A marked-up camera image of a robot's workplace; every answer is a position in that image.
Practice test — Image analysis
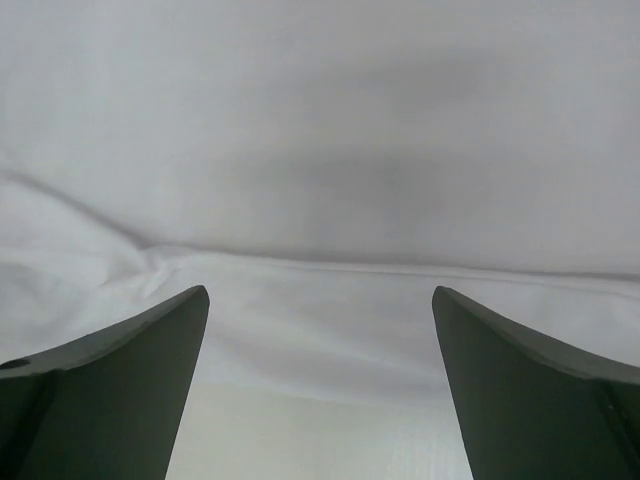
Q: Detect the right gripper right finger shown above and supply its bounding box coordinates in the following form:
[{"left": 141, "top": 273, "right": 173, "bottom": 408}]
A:
[{"left": 432, "top": 286, "right": 639, "bottom": 480}]

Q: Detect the white t shirt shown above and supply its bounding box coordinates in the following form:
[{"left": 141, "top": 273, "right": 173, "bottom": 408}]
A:
[{"left": 1, "top": 1, "right": 639, "bottom": 404}]

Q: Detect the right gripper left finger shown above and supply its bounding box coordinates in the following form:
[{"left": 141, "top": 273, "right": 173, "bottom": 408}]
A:
[{"left": 1, "top": 286, "right": 208, "bottom": 479}]

